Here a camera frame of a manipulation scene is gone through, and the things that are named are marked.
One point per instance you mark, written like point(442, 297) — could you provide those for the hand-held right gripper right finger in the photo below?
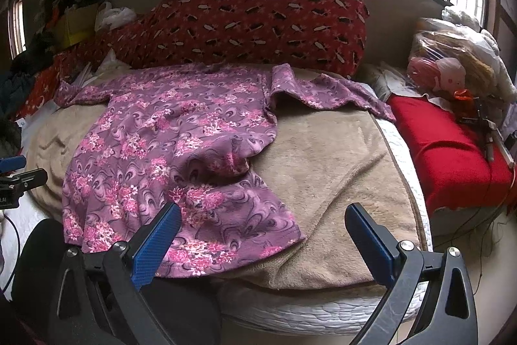
point(371, 244)

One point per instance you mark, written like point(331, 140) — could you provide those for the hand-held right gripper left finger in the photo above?
point(157, 246)

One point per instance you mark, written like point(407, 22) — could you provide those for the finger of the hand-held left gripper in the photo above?
point(12, 164)
point(30, 179)

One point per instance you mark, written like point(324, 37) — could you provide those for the purple floral shirt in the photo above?
point(161, 135)

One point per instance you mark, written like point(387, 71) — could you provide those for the dark clothes heap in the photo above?
point(22, 82)

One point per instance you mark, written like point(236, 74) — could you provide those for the dark cloth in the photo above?
point(36, 268)

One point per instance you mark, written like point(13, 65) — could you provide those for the white quilted mattress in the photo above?
point(323, 308)

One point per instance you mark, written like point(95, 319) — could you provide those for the beige fleece blanket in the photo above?
point(331, 167)

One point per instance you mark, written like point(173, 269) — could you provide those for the red plush cushion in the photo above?
point(444, 155)

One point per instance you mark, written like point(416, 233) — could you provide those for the white papers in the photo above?
point(107, 68)

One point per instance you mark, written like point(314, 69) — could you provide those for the small side window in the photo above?
point(17, 25)

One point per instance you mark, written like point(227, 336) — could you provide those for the yellow box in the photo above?
point(74, 25)

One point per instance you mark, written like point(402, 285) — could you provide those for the grey metal tool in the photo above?
point(486, 130)

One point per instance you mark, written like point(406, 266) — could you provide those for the orange tool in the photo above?
point(463, 95)

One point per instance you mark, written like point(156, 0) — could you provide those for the white plastic bag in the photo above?
point(115, 15)

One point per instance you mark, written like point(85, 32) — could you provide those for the pink plush toy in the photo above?
point(434, 74)

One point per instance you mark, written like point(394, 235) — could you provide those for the red patterned quilt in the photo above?
point(250, 25)

